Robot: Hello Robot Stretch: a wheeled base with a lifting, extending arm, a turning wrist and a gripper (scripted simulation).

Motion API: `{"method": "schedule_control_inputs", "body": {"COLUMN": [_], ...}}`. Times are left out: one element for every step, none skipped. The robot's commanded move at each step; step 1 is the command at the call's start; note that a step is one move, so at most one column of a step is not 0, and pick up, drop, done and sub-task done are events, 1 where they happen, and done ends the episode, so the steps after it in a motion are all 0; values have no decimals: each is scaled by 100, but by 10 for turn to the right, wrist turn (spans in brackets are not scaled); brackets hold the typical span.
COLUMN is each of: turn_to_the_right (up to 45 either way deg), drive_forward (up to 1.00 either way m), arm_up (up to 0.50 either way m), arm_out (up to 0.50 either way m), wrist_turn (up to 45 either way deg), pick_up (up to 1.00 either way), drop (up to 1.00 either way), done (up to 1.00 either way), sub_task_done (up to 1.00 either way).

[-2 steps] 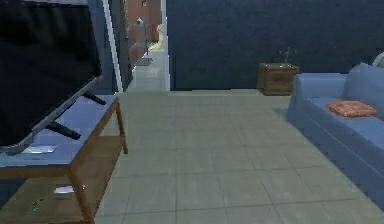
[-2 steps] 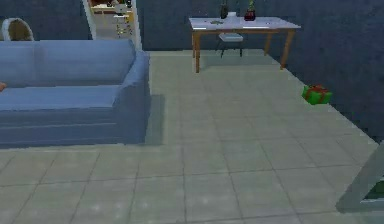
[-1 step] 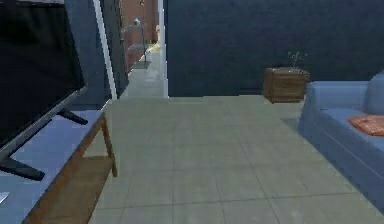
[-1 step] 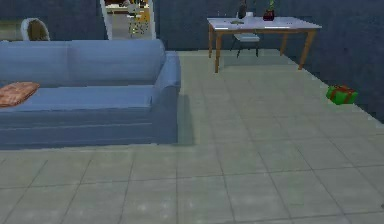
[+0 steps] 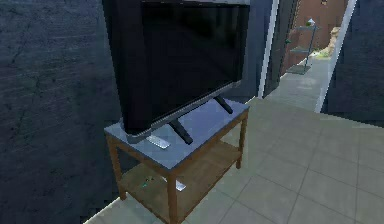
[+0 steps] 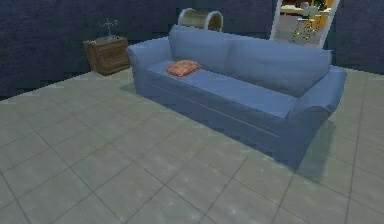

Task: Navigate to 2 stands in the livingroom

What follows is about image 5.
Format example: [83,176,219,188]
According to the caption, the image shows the small grey flat object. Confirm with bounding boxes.
[162,176,187,192]

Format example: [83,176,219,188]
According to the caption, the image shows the wooden grey-topped tv stand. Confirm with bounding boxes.
[103,97,251,224]

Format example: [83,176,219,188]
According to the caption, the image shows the black television set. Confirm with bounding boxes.
[101,0,251,146]

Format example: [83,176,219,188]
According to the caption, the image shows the grey remote control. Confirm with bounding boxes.
[146,134,172,150]

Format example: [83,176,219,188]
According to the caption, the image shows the dark open room door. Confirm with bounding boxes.
[262,0,300,99]

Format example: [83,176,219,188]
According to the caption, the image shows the grey metal shelf stand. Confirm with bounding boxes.
[285,23,320,76]

